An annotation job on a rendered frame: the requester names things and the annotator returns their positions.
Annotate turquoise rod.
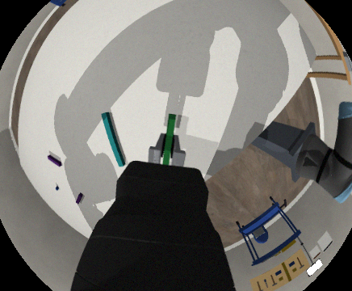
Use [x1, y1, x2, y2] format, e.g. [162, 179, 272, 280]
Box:
[102, 112, 125, 167]

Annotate purple rod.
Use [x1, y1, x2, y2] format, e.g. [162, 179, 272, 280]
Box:
[48, 155, 62, 167]
[76, 193, 83, 204]

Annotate dark green rod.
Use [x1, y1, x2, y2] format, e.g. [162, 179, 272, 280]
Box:
[163, 114, 176, 165]

